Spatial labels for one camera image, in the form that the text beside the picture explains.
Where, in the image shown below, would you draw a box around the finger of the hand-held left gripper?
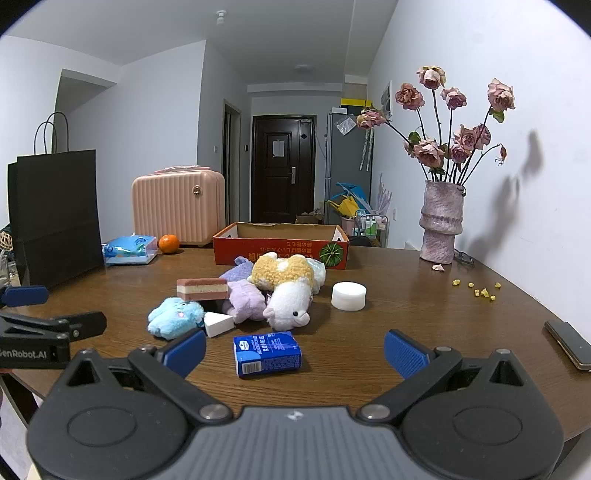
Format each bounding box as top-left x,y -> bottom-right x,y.
0,285 -> 49,308
0,311 -> 108,343

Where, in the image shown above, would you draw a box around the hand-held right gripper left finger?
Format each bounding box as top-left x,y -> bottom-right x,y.
46,329 -> 234,425

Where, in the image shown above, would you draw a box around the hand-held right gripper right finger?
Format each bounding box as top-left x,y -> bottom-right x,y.
358,329 -> 543,423

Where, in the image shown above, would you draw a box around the white triangular sponge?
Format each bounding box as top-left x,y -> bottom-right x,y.
203,311 -> 236,339

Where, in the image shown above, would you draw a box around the pink layered sponge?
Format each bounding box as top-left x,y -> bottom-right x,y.
176,277 -> 230,302

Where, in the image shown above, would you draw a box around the lavender fluffy towel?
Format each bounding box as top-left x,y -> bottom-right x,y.
225,279 -> 271,324

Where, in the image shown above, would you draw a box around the blue pocket tissue packet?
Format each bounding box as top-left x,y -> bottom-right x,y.
233,331 -> 303,379

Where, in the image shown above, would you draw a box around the white round sponge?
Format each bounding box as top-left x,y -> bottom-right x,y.
331,281 -> 368,312

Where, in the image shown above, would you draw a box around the purple knitted cloth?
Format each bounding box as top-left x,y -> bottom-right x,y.
218,265 -> 254,283

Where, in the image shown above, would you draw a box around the iridescent shiny pouch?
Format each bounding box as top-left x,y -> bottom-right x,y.
307,257 -> 328,294

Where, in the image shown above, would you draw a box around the yellow and white plush toy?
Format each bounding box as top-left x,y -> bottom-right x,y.
249,251 -> 315,291

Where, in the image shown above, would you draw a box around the red cardboard box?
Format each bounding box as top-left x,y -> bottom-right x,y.
212,222 -> 350,271

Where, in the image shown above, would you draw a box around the black paper bag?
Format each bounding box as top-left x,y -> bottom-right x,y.
7,112 -> 105,289

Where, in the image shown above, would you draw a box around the blue tissue pack in clear box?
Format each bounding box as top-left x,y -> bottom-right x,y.
102,234 -> 158,267

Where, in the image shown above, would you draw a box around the scattered yellow crumbs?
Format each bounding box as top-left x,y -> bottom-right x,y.
451,277 -> 503,303

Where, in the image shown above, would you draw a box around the trolley cart with bottles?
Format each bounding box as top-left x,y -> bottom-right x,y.
353,210 -> 389,247

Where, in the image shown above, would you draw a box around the pink ceramic vase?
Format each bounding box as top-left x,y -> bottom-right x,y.
419,179 -> 466,265

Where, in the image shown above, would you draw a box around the pink ribbed suitcase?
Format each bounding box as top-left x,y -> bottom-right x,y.
130,165 -> 227,247

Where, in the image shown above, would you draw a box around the purple feather decoration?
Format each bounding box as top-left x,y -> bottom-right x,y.
376,173 -> 393,217

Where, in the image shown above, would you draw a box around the dark smartphone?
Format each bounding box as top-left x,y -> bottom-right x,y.
543,320 -> 591,371

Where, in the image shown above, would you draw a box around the dark brown entrance door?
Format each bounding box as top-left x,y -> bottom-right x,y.
252,114 -> 317,223

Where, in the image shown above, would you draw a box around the dark side door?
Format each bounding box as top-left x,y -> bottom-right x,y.
223,99 -> 243,222

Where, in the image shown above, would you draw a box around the bunch of dried pink roses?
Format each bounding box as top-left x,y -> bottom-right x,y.
356,65 -> 516,186

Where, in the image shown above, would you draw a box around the grey refrigerator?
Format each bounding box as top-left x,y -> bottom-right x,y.
324,107 -> 372,217

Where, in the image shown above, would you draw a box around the folded clear umbrella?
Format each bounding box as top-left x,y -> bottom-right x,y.
359,127 -> 374,172

